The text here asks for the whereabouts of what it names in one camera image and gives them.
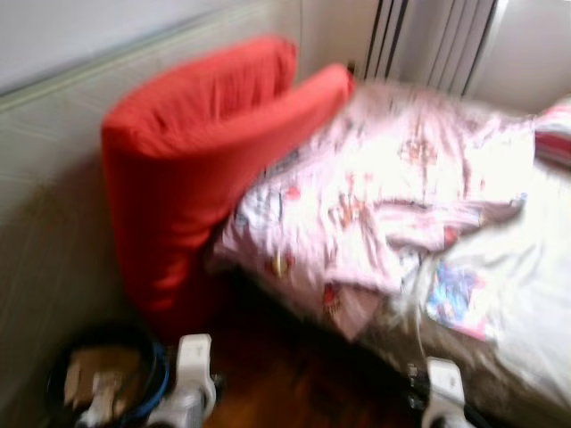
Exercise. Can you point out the colourful comic book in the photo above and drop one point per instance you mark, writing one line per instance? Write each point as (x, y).
(457, 299)

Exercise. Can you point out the pink cartoon print quilt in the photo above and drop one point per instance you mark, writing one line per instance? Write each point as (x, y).
(375, 178)

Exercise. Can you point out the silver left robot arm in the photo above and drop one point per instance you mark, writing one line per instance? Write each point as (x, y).
(178, 412)

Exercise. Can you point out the bed with beige sheet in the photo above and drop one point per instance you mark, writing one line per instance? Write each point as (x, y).
(535, 285)

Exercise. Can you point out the red white blue striped pillow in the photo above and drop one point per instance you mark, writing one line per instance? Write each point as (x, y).
(555, 134)

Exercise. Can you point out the red folded fabric mattress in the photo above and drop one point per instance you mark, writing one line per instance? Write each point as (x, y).
(178, 178)

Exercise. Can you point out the brown cardboard piece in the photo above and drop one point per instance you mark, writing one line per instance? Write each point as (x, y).
(98, 366)

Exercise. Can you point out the white ribbed radiator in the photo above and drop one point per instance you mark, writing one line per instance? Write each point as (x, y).
(437, 45)

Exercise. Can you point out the black round waste bin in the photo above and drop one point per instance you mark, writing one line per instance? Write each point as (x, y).
(61, 361)

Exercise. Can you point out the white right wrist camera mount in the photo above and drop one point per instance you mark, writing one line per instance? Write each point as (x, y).
(444, 383)

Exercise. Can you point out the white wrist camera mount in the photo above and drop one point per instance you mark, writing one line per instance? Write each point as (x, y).
(194, 361)
(444, 383)

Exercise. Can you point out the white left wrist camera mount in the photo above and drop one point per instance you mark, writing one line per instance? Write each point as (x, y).
(194, 361)

